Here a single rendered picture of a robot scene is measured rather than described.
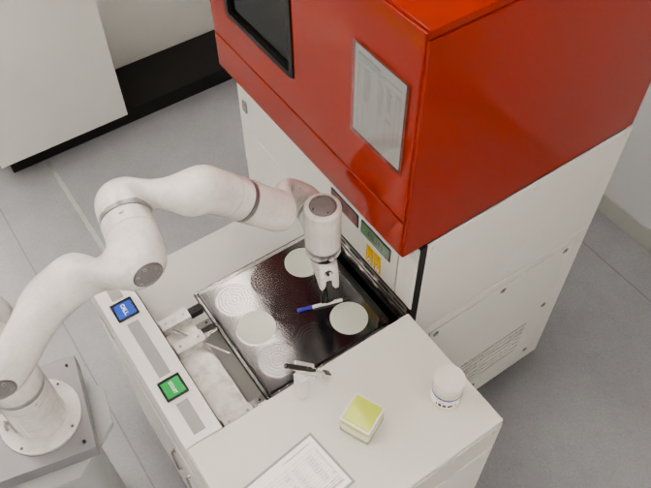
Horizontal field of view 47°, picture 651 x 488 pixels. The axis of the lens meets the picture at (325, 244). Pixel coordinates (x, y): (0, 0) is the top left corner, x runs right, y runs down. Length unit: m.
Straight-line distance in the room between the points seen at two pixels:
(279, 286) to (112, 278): 0.69
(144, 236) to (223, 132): 2.34
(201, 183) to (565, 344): 1.99
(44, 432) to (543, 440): 1.73
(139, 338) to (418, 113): 0.92
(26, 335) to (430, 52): 0.91
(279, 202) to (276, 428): 0.52
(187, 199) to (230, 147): 2.24
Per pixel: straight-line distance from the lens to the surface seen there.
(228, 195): 1.40
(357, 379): 1.76
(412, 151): 1.39
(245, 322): 1.92
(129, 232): 1.39
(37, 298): 1.50
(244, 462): 1.69
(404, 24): 1.26
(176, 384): 1.79
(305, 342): 1.88
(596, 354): 3.07
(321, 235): 1.63
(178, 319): 1.95
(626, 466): 2.90
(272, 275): 2.00
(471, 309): 2.13
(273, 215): 1.49
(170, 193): 1.38
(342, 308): 1.94
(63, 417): 1.91
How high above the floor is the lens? 2.53
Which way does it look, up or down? 52 degrees down
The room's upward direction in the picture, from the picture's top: 1 degrees counter-clockwise
